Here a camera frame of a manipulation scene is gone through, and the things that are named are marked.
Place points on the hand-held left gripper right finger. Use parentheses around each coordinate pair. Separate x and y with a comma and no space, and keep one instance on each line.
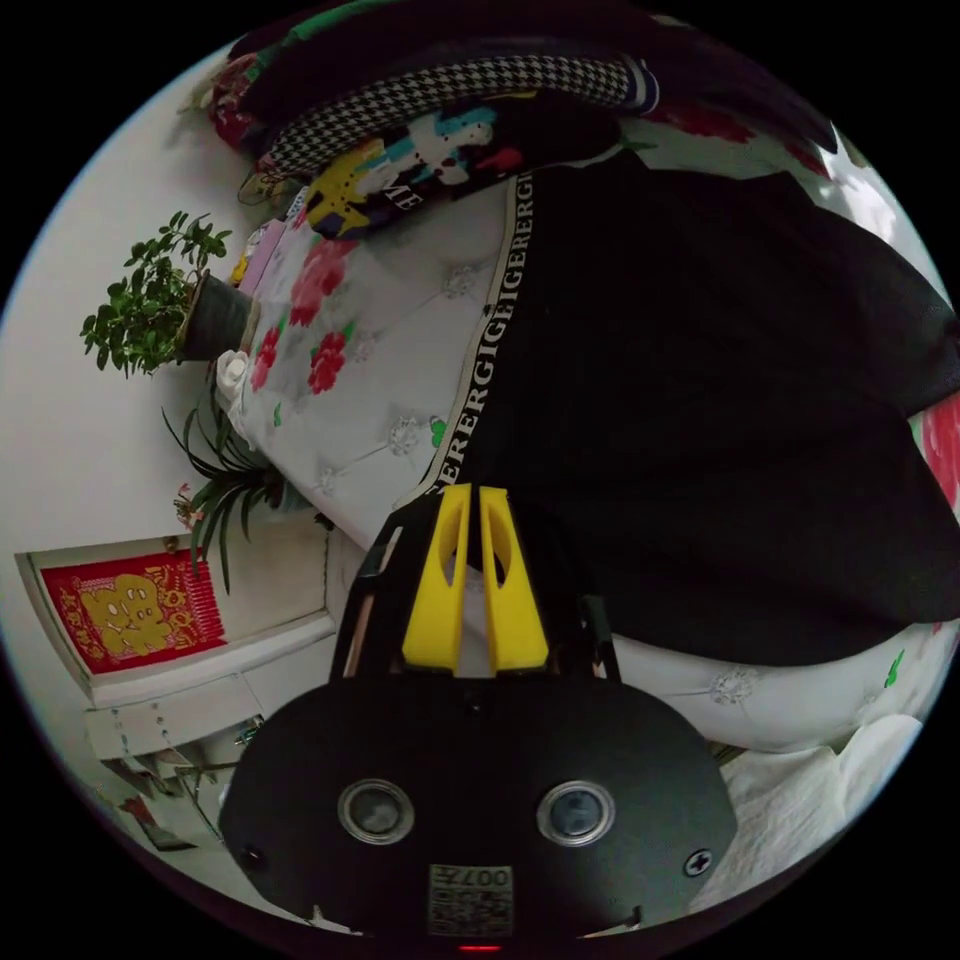
(514,607)

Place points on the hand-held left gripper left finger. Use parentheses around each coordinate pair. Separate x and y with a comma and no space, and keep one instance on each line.
(435,600)

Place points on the black pants with lettered stripe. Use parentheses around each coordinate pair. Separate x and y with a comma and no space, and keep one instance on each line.
(675,420)

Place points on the potted long-leaved plant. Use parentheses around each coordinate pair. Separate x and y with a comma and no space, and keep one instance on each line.
(225,480)

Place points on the bed with floral quilt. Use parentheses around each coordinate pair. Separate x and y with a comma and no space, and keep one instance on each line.
(375,360)

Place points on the white cupboard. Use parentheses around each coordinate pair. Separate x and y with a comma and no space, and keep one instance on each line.
(187,675)

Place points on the potted leafy green plant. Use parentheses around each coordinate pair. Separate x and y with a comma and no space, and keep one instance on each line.
(161,300)

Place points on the pile of clothes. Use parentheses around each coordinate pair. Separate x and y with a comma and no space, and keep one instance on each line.
(420,127)

